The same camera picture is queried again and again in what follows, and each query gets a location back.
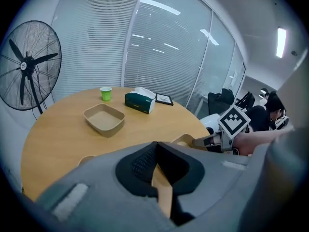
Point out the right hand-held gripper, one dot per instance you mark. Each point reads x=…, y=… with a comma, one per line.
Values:
x=233, y=121

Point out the black mesh office chair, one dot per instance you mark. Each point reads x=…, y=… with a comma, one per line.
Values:
x=219, y=100

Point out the white shell office chair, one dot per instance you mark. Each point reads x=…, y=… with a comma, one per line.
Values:
x=210, y=121

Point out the black standing fan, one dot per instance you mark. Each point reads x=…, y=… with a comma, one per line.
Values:
x=26, y=64

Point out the long ceiling light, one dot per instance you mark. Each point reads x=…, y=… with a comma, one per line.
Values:
x=281, y=42

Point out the black picture frame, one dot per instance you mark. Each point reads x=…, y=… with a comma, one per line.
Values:
x=164, y=98

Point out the dark green tissue box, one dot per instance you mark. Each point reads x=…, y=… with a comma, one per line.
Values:
x=138, y=103

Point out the green paper cup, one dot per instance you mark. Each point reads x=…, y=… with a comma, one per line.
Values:
x=106, y=94

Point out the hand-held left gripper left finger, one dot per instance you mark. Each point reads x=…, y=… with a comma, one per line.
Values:
x=142, y=163

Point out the person's right forearm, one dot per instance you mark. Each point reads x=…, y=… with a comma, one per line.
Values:
x=260, y=139

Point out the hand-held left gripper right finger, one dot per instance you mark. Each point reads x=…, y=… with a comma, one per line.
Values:
x=179, y=171

